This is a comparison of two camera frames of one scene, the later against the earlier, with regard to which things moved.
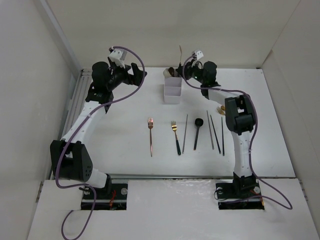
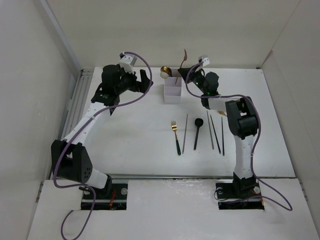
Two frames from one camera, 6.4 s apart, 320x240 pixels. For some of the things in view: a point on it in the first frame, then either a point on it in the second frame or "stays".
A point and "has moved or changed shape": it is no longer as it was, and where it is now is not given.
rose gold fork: (150, 125) → (185, 59)
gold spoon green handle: (181, 53) → (167, 70)
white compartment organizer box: (172, 88) stays
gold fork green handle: (174, 128) stays
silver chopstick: (210, 132) stays
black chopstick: (223, 153) stays
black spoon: (198, 122) stays
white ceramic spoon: (166, 73) has moved or changed shape
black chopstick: (215, 134) stays
